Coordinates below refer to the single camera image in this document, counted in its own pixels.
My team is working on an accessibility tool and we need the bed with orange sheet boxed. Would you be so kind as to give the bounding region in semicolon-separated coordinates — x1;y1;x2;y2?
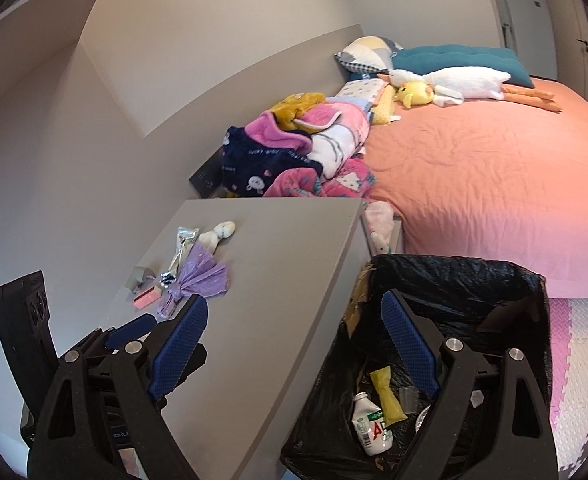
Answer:
364;79;588;298

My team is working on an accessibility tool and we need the white crumpled tissue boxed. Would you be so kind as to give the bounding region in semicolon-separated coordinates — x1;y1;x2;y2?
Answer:
198;220;236;255

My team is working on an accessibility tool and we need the teal pillow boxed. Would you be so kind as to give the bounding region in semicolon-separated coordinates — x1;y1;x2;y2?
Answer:
391;44;534;88

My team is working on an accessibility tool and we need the clear plastic cup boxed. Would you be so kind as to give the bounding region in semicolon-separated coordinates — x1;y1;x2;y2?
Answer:
398;386;420;415

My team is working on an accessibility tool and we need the pile of colourful clothes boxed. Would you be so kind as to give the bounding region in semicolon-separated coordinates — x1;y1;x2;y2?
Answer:
222;92;375;197

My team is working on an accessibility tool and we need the patchwork patterned pillow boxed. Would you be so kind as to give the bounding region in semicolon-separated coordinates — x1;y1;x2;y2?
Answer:
334;36;402;75

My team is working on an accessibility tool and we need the white goose plush toy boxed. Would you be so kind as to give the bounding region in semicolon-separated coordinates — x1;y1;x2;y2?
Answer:
377;66;562;113

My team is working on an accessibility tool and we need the black wall socket panel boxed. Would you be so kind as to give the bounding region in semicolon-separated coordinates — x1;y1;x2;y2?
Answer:
189;148;223;198

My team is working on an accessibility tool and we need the white yogurt drink bottle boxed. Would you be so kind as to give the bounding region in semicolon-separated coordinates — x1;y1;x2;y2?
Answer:
351;392;393;456

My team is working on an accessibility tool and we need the yellow duck plush toy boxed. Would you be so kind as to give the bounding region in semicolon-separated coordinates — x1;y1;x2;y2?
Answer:
395;80;434;110

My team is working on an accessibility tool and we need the black lined trash bin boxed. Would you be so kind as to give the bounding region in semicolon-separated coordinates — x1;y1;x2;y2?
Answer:
281;255;559;479

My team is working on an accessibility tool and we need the beige room door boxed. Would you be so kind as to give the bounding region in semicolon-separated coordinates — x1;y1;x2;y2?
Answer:
547;0;588;96

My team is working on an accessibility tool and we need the yellow snack wrapper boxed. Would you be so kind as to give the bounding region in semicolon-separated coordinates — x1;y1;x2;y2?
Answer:
370;366;407;427

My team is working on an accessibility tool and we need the grey small crumpled trash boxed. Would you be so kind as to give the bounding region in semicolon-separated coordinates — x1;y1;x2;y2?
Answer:
126;266;156;292

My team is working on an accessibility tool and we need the grey bedside table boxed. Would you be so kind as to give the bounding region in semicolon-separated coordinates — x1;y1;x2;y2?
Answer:
133;198;370;479

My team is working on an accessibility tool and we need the silver foil wrapper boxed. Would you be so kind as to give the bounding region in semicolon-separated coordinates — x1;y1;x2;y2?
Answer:
158;226;201;288

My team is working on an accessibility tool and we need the pink eraser block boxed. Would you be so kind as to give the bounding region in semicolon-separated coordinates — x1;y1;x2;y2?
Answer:
133;285;163;310

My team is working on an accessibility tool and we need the silver round can lid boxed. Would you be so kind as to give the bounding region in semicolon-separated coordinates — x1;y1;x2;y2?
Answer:
414;405;429;432

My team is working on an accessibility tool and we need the purple plastic bag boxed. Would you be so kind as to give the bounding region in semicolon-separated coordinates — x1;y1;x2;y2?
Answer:
156;242;229;318

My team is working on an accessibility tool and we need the colourful foam floor mat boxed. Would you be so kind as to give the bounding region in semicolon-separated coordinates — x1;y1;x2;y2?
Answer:
549;298;588;479

